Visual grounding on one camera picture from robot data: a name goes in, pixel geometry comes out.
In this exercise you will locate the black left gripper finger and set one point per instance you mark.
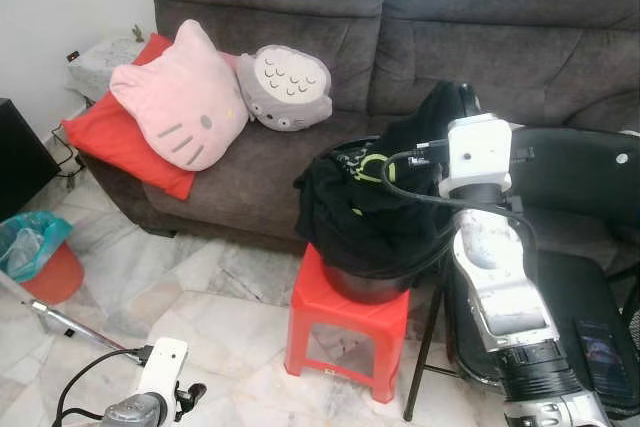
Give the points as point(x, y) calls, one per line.
point(200, 389)

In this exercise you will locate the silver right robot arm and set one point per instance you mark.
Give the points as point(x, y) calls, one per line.
point(500, 287)

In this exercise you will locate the silver clothes rack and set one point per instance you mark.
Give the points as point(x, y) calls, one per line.
point(90, 332)

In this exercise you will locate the black folding chair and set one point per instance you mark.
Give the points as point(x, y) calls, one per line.
point(580, 167)

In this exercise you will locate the red plastic stool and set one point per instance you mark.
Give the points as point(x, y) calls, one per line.
point(345, 322)

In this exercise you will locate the grey round creature cushion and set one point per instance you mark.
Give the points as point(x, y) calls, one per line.
point(285, 87)

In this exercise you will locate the black smartphone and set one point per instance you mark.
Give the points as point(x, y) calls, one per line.
point(603, 357)

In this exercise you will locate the dark brown sofa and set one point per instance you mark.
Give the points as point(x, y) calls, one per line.
point(300, 7)

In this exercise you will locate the red bin teal liner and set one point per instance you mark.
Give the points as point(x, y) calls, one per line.
point(50, 272)

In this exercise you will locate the black bucket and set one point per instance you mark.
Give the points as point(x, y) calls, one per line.
point(370, 287)

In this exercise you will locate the red cushion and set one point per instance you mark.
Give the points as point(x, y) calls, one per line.
point(120, 142)

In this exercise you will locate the pink cat face cushion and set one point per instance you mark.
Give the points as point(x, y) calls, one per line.
point(180, 97)

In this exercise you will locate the white speckled side table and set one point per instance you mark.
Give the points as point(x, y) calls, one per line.
point(105, 62)

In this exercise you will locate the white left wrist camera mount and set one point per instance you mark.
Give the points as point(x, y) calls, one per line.
point(162, 367)

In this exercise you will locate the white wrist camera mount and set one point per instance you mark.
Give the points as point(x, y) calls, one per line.
point(475, 147)
point(162, 367)

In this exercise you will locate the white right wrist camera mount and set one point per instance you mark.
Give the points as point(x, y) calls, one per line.
point(475, 147)

